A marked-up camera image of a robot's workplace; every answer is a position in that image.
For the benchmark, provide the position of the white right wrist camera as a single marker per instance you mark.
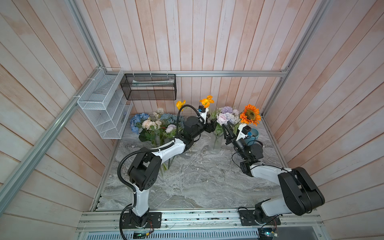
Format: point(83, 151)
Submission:
point(243, 131)

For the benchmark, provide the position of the purple white flower bouquet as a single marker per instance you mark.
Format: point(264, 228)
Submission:
point(225, 116)

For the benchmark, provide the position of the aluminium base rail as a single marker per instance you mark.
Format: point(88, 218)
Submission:
point(203, 224)

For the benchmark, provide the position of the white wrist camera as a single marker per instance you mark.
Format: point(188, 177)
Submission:
point(243, 131)
point(202, 111)

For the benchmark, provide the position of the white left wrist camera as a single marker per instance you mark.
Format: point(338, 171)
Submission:
point(202, 111)

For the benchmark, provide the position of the teal cylindrical vase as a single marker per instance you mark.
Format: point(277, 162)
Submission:
point(252, 137)

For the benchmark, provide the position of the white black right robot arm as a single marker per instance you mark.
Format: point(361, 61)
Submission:
point(300, 195)

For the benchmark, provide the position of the white wire mesh shelf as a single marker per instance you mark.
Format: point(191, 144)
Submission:
point(104, 103)

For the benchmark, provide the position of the black wire mesh basket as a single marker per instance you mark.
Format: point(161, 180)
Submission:
point(148, 87)

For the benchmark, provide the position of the aluminium frame rail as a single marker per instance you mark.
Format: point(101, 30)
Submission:
point(216, 73)

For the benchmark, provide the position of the orange gerbera flower stem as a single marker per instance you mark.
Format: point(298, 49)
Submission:
point(250, 116)

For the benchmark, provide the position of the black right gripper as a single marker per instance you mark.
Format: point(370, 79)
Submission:
point(232, 136)

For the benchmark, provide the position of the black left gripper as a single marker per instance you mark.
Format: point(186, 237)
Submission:
point(212, 126)

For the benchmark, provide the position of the pink white green bouquet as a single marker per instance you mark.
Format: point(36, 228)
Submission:
point(159, 137)

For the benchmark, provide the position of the clear ribbed glass vase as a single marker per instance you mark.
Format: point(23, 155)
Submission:
point(215, 143)

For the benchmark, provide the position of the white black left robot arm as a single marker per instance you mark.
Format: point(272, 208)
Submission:
point(139, 170)

